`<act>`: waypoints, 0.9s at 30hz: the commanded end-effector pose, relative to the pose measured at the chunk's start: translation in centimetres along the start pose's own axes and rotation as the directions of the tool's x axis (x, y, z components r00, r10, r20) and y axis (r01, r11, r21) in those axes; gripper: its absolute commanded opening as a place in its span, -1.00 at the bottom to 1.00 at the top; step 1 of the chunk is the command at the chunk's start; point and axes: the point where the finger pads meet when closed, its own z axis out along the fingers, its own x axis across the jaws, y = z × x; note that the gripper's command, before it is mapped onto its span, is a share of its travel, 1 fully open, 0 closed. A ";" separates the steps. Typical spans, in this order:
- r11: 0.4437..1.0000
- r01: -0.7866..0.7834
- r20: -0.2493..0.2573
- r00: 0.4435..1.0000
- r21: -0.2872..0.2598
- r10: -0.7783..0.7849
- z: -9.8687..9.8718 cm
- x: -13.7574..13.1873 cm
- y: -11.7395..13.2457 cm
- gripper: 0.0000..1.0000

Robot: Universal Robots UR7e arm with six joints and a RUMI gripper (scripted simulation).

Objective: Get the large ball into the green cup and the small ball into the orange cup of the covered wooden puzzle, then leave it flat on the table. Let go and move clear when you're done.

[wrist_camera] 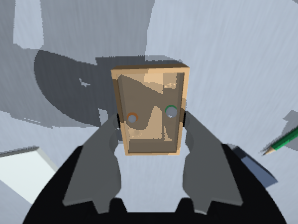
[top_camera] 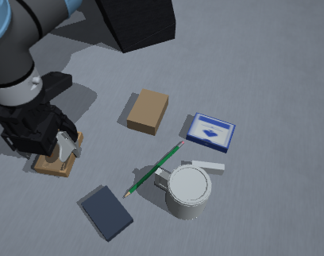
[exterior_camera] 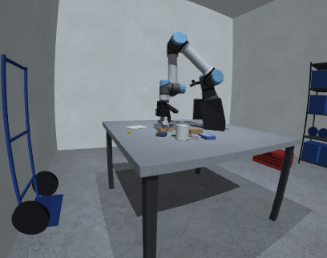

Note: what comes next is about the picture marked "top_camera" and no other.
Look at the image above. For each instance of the brown rectangular box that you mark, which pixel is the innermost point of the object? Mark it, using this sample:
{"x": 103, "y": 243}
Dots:
{"x": 147, "y": 112}

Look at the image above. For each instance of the green pencil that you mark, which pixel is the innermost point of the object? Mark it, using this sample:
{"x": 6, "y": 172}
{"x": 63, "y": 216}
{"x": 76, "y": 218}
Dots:
{"x": 154, "y": 169}

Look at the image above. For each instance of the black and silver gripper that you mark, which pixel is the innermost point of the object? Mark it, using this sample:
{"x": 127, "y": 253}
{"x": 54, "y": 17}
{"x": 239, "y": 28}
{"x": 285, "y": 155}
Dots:
{"x": 37, "y": 133}

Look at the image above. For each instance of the grey mug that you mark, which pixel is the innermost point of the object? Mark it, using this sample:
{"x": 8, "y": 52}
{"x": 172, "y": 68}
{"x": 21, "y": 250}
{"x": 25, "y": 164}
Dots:
{"x": 188, "y": 190}

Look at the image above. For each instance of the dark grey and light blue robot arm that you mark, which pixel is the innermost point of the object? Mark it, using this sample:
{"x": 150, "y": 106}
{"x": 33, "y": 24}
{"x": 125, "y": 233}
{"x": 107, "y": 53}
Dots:
{"x": 22, "y": 24}

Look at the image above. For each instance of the wooden ball maze puzzle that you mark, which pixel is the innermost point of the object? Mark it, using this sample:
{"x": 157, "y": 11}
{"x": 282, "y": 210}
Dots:
{"x": 53, "y": 166}

